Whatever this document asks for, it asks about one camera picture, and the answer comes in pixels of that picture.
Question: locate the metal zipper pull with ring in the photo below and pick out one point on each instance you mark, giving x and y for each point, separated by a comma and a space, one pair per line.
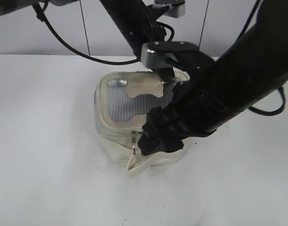
135, 137

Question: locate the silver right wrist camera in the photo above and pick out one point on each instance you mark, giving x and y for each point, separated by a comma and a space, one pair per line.
179, 54

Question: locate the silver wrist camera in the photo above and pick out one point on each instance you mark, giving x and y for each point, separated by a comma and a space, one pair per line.
171, 8
179, 54

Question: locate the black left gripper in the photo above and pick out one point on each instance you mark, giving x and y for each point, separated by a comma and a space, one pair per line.
137, 23

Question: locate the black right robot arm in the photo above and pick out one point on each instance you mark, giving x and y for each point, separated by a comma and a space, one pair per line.
267, 38

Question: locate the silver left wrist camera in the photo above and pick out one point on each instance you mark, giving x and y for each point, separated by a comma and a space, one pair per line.
171, 8

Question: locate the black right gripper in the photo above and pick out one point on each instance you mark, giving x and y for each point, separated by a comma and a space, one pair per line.
212, 96

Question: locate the cream canvas zipper bag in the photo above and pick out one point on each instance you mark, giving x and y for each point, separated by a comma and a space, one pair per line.
122, 100

